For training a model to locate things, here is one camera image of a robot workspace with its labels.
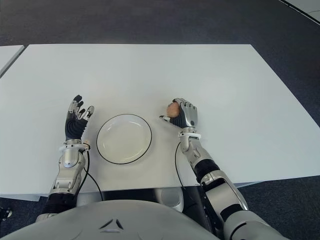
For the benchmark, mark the black caster wheel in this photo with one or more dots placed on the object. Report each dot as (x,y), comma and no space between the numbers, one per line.
(6,213)

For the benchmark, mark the white robot waist part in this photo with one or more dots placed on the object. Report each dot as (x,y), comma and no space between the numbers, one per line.
(170,197)

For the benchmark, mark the grey robot torso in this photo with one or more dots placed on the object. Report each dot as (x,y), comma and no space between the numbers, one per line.
(112,220)

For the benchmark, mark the white plate black rim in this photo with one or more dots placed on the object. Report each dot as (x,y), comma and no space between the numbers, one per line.
(123,140)

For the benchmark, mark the robot right arm silver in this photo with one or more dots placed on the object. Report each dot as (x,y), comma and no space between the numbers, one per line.
(225,192)

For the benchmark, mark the white corner table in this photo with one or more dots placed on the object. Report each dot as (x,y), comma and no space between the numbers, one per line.
(306,7)

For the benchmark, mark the robot left arm silver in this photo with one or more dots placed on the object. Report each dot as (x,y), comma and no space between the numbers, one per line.
(67,170)

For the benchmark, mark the yellow red apple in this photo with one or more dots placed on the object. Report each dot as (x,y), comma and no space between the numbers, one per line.
(173,109)

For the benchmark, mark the white table foot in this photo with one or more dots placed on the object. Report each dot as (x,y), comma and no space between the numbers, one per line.
(20,197)
(247,184)

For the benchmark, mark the robot left hand black silver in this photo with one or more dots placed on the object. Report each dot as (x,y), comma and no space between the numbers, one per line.
(73,128)

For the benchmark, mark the white side table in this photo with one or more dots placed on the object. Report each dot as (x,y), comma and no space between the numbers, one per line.
(8,56)

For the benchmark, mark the robot right hand black silver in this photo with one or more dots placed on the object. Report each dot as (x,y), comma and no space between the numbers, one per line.
(190,116)

